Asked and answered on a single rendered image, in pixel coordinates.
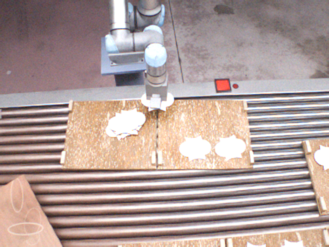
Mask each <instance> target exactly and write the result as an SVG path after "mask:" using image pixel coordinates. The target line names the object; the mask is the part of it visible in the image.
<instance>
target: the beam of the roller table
mask: <svg viewBox="0 0 329 247"><path fill-rule="evenodd" d="M230 83H231V89H232V92H226V93H216V89H215V84H214V82H196V83H183V84H168V93H170V94H171V95H172V96H173V98H174V100H178V99H201V98H224V97H237V96H238V97H247V96H269V95H301V94H329V78H321V79H314V78H311V79H278V80H255V81H230ZM233 84H237V85H238V86H239V88H237V89H236V88H233ZM145 93H146V90H145V85H135V86H112V87H99V88H88V89H66V90H58V91H42V92H21V93H19V94H0V109H3V110H9V109H26V108H40V107H52V106H69V102H70V100H73V101H104V100H141V98H142V96H143V95H144V94H145Z"/></svg>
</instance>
